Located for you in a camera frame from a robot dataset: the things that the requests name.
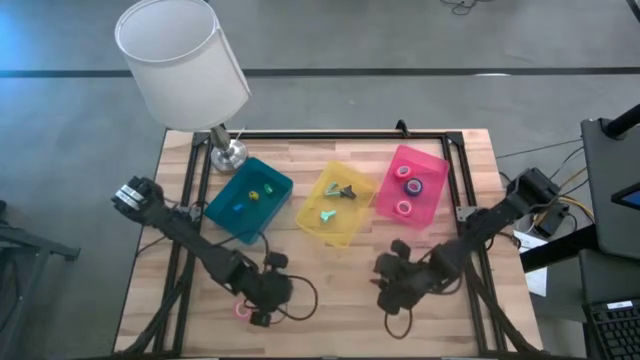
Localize yellow plastic bin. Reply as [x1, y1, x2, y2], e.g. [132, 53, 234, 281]
[294, 159, 379, 250]

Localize black right camera cable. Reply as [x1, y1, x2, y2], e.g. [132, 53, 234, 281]
[383, 307, 415, 340]

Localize black floor cable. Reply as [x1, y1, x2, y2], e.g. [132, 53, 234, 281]
[439, 0, 499, 15]

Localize dark grey side desk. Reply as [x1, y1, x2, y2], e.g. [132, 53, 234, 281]
[578, 117, 640, 306]

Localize pink plastic bin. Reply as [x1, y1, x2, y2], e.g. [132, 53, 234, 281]
[374, 144, 451, 230]

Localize black floor stand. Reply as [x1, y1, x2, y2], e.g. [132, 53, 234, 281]
[0, 199, 81, 360]

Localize black keyboard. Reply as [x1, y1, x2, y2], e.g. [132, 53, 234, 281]
[582, 298, 640, 360]

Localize black left camera cable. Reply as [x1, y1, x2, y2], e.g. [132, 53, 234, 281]
[269, 273, 320, 322]

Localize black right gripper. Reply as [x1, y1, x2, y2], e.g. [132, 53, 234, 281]
[370, 252, 441, 301]

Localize tablet with blue screen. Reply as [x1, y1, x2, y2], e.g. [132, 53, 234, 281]
[610, 180, 640, 211]

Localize black power supply box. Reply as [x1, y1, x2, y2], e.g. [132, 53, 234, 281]
[532, 202, 569, 239]

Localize white shade silver table lamp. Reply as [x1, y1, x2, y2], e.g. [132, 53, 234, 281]
[113, 0, 252, 174]

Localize teal plastic bin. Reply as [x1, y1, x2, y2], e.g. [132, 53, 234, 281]
[203, 156, 295, 246]

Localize black aluminium table frame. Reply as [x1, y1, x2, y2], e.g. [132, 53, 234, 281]
[119, 130, 544, 359]

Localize black camera cable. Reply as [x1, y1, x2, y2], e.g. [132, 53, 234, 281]
[269, 273, 320, 322]
[383, 307, 415, 340]

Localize white paper sheets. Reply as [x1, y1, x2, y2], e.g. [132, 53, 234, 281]
[519, 232, 550, 298]

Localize black pole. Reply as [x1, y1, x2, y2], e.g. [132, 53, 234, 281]
[601, 103, 640, 140]

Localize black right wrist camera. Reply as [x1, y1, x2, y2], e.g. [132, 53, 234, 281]
[376, 289, 404, 316]

